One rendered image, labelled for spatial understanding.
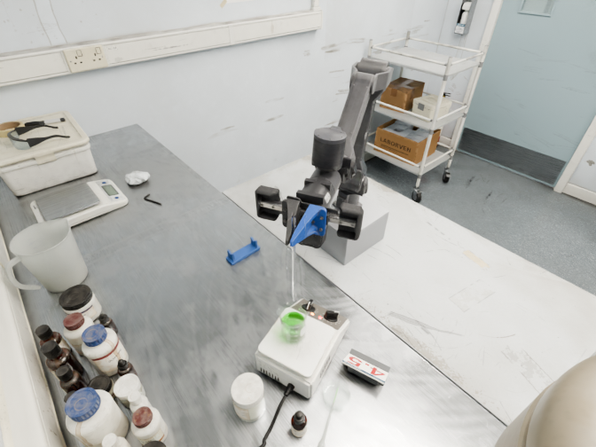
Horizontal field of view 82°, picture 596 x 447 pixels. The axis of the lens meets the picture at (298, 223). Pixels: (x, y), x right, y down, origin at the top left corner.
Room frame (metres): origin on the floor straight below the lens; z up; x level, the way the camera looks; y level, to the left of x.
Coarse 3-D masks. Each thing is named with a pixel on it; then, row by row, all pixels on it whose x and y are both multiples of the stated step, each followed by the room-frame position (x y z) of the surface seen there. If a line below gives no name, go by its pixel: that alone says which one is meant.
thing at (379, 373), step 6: (348, 360) 0.37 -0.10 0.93; (354, 360) 0.38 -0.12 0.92; (360, 360) 0.38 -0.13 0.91; (360, 366) 0.36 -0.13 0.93; (366, 366) 0.36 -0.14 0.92; (372, 366) 0.37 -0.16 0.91; (372, 372) 0.34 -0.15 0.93; (378, 372) 0.35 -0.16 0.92; (384, 372) 0.35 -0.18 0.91; (384, 378) 0.33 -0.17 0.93
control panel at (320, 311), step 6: (306, 300) 0.53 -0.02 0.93; (318, 306) 0.51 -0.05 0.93; (312, 312) 0.47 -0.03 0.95; (318, 312) 0.48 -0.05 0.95; (324, 312) 0.48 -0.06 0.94; (318, 318) 0.45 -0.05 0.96; (324, 318) 0.46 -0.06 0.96; (342, 318) 0.47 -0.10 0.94; (330, 324) 0.44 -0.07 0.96; (336, 324) 0.44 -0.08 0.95; (342, 324) 0.45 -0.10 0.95
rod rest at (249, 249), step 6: (252, 240) 0.74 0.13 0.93; (246, 246) 0.74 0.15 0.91; (252, 246) 0.74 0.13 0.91; (258, 246) 0.74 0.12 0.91; (228, 252) 0.69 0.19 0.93; (234, 252) 0.71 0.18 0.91; (240, 252) 0.71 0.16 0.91; (246, 252) 0.71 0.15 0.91; (252, 252) 0.71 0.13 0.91; (228, 258) 0.69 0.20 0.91; (234, 258) 0.68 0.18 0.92; (240, 258) 0.69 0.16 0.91
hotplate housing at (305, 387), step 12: (300, 300) 0.52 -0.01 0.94; (348, 324) 0.46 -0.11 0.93; (336, 336) 0.40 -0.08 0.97; (336, 348) 0.40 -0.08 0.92; (264, 360) 0.35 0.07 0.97; (324, 360) 0.35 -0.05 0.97; (264, 372) 0.35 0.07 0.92; (276, 372) 0.34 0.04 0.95; (288, 372) 0.33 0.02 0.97; (324, 372) 0.35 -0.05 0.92; (288, 384) 0.32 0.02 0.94; (300, 384) 0.31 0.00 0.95; (312, 384) 0.30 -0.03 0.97
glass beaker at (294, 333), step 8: (288, 304) 0.42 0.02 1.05; (296, 304) 0.42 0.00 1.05; (280, 312) 0.40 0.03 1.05; (304, 312) 0.40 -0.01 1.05; (280, 320) 0.39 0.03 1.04; (304, 320) 0.38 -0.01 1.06; (288, 328) 0.37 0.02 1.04; (296, 328) 0.37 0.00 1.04; (304, 328) 0.38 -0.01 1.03; (288, 336) 0.37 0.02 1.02; (296, 336) 0.37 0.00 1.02; (304, 336) 0.38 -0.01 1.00; (296, 344) 0.37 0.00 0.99
